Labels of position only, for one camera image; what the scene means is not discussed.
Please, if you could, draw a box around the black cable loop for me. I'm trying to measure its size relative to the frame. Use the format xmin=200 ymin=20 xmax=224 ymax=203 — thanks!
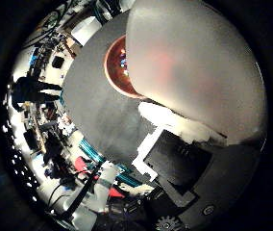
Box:
xmin=24 ymin=0 xmax=77 ymax=46

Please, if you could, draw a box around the teal and black rack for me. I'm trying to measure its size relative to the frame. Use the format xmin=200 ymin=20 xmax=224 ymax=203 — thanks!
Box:
xmin=77 ymin=138 xmax=144 ymax=189

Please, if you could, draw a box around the red-brown bowl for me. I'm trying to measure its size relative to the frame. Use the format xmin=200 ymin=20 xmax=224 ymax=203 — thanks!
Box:
xmin=103 ymin=34 xmax=147 ymax=100

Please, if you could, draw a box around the black stand pole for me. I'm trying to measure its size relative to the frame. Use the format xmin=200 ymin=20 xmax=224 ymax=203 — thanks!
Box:
xmin=58 ymin=162 xmax=104 ymax=222

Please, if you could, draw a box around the person in dark blue clothes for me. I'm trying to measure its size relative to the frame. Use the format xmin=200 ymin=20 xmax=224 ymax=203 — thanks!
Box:
xmin=10 ymin=76 xmax=63 ymax=112

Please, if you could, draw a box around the red fabric item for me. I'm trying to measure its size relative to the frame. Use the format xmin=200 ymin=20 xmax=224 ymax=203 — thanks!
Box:
xmin=73 ymin=156 xmax=92 ymax=174

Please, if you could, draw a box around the small black monitor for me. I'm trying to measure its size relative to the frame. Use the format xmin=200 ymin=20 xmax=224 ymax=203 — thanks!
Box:
xmin=51 ymin=55 xmax=65 ymax=69

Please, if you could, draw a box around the translucent white plastic cup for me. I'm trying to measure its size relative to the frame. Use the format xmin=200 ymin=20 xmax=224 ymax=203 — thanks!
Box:
xmin=125 ymin=0 xmax=269 ymax=145

